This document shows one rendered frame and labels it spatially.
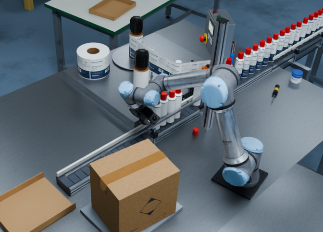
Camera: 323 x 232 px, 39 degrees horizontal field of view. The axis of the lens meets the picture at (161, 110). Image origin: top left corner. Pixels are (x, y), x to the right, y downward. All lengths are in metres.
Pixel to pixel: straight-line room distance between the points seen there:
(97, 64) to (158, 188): 1.12
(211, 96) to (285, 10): 4.36
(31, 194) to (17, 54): 2.81
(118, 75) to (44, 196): 1.00
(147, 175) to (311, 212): 0.83
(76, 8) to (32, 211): 2.12
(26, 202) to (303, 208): 1.29
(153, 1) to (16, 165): 2.15
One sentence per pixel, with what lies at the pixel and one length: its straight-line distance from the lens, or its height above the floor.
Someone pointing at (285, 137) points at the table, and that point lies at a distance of 2.66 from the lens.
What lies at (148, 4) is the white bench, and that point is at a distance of 3.99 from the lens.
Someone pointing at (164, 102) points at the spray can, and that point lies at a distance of 2.40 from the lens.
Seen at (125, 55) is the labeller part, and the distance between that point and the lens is 3.06.
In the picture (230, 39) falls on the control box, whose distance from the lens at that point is 2.30.
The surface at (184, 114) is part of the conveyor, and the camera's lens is 2.59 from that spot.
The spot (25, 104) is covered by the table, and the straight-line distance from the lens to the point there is 2.77.
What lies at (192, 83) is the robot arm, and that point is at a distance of 2.09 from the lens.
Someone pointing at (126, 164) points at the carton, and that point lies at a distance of 1.93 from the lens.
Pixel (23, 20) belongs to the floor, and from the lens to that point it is 5.53.
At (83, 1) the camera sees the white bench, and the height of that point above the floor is 0.80.
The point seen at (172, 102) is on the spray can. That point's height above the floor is 1.02.
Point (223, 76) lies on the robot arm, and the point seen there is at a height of 1.45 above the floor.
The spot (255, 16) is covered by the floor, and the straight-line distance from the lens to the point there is 5.87.
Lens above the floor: 2.48
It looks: 38 degrees down
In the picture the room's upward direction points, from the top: 4 degrees clockwise
